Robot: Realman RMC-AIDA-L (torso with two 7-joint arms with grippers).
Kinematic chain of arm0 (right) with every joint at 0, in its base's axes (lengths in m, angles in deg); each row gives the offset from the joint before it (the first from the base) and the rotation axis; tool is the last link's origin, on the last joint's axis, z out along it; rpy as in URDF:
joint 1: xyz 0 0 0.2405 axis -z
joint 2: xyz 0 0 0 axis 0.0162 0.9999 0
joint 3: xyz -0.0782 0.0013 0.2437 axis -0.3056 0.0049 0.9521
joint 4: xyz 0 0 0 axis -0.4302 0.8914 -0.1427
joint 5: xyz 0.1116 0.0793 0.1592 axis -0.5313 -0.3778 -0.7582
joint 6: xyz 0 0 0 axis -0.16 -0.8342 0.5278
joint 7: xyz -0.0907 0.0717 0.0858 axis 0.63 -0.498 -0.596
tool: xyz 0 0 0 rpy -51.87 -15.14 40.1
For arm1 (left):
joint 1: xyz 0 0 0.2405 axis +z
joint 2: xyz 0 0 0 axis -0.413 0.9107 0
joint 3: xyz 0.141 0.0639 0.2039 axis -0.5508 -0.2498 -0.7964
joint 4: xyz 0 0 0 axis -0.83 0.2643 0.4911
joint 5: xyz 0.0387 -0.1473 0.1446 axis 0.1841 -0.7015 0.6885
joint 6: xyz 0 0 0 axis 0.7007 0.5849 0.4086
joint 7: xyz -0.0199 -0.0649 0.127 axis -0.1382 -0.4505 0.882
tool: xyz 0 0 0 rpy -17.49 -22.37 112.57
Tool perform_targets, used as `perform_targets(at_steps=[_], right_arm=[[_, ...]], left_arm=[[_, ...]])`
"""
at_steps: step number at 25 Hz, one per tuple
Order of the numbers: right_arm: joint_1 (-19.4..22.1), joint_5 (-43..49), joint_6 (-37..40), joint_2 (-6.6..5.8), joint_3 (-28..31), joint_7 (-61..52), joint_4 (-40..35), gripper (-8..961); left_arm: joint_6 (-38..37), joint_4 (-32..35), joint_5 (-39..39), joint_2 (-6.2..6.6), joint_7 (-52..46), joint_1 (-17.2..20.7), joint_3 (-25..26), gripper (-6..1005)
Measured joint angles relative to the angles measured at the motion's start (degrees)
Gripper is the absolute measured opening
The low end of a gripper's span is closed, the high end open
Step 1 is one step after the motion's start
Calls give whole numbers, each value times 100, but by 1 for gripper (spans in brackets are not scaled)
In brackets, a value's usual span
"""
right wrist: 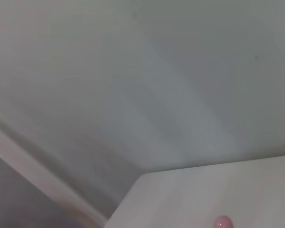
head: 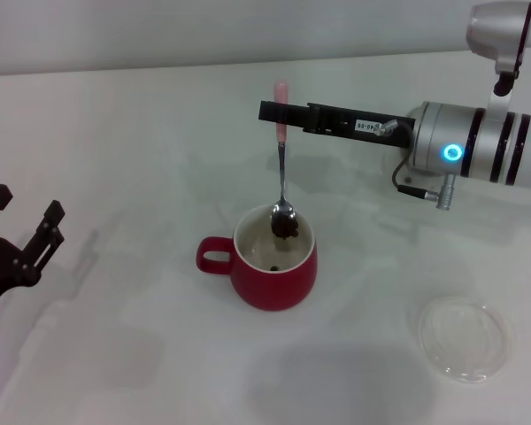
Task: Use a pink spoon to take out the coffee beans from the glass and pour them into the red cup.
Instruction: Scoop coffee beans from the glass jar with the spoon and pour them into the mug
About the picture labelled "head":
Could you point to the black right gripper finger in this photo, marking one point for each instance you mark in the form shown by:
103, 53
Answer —
292, 115

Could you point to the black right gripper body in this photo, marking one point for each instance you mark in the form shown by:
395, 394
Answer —
336, 121

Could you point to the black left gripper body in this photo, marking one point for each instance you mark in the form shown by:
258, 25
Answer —
2, 265

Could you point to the small coffee bean clump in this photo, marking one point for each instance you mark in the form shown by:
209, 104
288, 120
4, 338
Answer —
285, 228

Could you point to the red ceramic mug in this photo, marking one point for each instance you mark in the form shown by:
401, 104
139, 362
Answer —
270, 292

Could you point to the shallow clear glass dish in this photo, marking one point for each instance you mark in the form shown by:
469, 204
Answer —
464, 341

